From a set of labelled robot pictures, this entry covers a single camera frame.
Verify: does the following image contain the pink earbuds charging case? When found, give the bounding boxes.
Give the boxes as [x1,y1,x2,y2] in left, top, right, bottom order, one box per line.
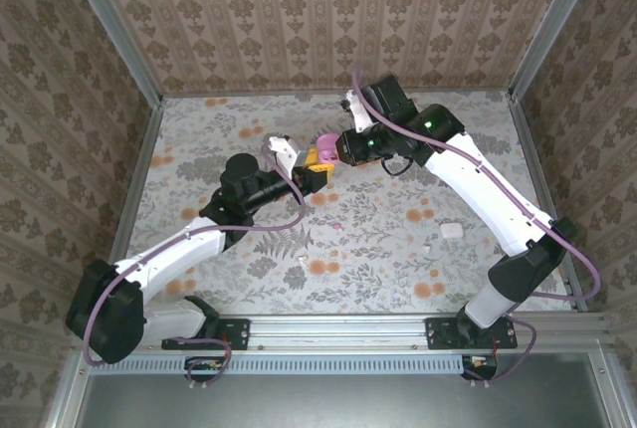
[316,132,345,166]

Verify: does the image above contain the grey metal panel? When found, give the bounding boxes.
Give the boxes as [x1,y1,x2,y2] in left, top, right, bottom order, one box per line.
[77,370,616,428]

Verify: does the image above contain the small black connector box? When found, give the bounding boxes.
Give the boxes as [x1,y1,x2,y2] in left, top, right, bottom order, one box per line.
[461,353,499,379]

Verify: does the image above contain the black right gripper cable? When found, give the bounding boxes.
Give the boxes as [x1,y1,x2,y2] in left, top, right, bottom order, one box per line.
[379,152,415,179]

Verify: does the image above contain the thin aluminium wall rail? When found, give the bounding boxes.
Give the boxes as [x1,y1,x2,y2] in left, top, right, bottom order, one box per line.
[161,88,514,100]

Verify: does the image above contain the aluminium side rail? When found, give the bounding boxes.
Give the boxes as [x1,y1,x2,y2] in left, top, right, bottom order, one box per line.
[507,97,586,308]
[107,99,164,264]

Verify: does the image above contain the wide aluminium base rail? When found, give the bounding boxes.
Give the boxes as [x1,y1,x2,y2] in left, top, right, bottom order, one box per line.
[213,313,611,355]

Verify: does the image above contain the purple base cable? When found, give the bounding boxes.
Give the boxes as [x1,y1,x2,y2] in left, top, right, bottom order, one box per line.
[462,313,537,385]
[184,337,234,390]

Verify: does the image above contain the grey slotted cable duct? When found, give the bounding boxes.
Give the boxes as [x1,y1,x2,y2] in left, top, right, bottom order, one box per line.
[89,351,467,375]

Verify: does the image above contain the aluminium corner post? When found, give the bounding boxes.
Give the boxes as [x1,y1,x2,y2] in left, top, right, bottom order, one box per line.
[507,0,609,104]
[57,0,165,109]

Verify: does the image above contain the aluminium frame strut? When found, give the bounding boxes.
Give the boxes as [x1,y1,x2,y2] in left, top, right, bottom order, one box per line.
[39,347,94,428]
[586,350,629,428]

